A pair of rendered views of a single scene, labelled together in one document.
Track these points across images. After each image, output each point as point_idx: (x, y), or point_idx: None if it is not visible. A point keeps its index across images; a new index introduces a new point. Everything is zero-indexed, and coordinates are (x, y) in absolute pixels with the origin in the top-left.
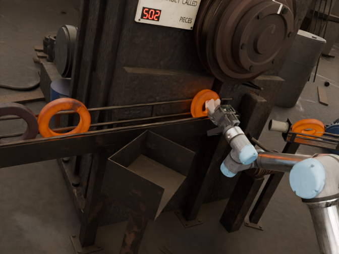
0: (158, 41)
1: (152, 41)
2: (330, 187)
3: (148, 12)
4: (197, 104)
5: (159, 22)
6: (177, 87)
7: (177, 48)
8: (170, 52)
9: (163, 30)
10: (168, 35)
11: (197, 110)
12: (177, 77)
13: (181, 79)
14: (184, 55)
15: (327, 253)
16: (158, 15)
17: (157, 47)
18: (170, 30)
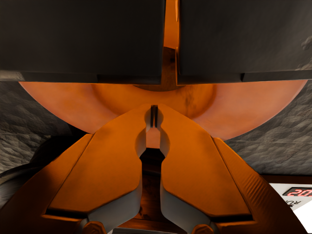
0: (293, 158)
1: (308, 158)
2: None
3: (309, 193)
4: (258, 117)
5: (291, 185)
6: (301, 110)
7: (244, 150)
8: (267, 144)
9: (276, 169)
10: (265, 165)
11: (271, 87)
12: (289, 138)
13: (272, 132)
14: (224, 141)
15: None
16: (290, 192)
17: (299, 150)
18: (260, 170)
